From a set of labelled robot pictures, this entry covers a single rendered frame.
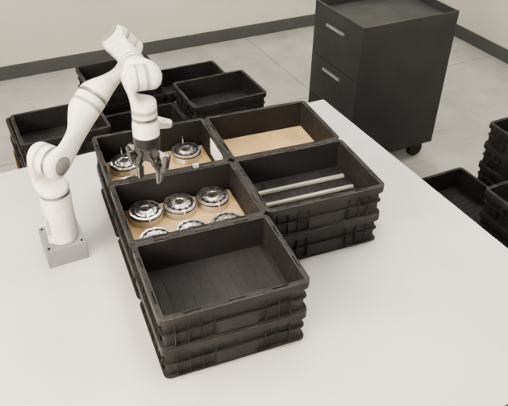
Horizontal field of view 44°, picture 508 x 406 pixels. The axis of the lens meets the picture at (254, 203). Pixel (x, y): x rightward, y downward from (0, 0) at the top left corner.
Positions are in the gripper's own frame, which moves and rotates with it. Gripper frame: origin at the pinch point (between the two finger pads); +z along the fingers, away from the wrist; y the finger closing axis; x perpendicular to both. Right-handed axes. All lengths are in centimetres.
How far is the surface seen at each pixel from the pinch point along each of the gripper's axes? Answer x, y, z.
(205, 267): -12.3, 24.0, 16.9
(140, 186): 4.7, -6.9, 9.0
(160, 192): 9.1, -2.6, 12.6
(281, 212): 9.4, 37.9, 7.5
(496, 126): 152, 90, 39
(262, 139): 59, 11, 16
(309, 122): 70, 25, 11
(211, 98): 138, -50, 50
